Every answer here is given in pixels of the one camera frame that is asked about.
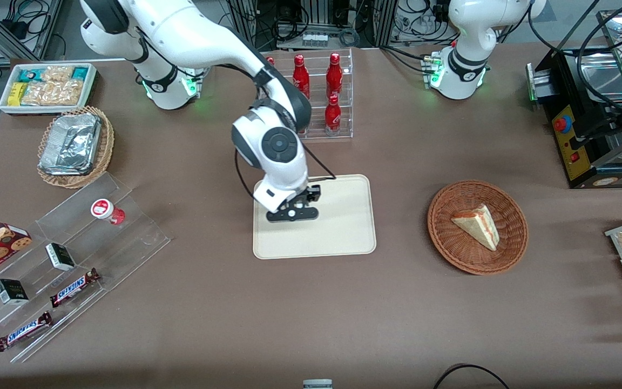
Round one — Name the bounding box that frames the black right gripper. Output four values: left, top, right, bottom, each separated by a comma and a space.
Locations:
288, 184, 323, 211

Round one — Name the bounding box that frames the cream plastic tray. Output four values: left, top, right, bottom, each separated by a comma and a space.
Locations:
253, 174, 377, 260

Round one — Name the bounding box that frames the red gum bottle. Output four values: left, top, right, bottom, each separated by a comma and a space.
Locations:
91, 198, 126, 226

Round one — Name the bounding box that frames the silver foil tray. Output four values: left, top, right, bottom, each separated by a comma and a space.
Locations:
38, 112, 103, 177

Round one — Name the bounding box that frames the clear acrylic bottle rack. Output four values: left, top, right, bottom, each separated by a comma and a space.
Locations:
260, 48, 354, 143

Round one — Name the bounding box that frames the round brown wicker basket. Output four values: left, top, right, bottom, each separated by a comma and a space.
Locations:
427, 180, 529, 276

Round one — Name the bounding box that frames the wrapped triangle sandwich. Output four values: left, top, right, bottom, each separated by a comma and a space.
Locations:
451, 204, 501, 252

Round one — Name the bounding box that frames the clear acrylic stepped display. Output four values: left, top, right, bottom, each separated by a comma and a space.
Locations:
0, 172, 172, 364

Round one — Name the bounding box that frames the light wicker basket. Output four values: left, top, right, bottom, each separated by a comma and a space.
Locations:
37, 106, 116, 189

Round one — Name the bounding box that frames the white plastic snack bin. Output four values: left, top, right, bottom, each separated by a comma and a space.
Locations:
0, 63, 98, 116

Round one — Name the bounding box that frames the brown Snickers bar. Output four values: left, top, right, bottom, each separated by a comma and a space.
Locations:
0, 311, 53, 353
49, 268, 102, 309

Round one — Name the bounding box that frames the small black box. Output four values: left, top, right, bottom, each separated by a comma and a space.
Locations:
0, 278, 30, 306
45, 243, 76, 272

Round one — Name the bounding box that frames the clear cracker bag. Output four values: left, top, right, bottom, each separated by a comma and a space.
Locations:
40, 65, 75, 83
52, 79, 84, 106
21, 81, 56, 106

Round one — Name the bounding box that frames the black machine with yellow panel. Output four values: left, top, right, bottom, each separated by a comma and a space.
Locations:
526, 46, 622, 190

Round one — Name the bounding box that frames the yellow snack pack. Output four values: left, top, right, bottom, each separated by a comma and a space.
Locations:
7, 82, 29, 107

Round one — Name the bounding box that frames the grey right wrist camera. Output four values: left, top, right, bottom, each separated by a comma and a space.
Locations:
266, 206, 320, 224

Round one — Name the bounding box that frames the black cable loop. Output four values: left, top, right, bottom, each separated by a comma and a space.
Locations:
432, 364, 512, 389

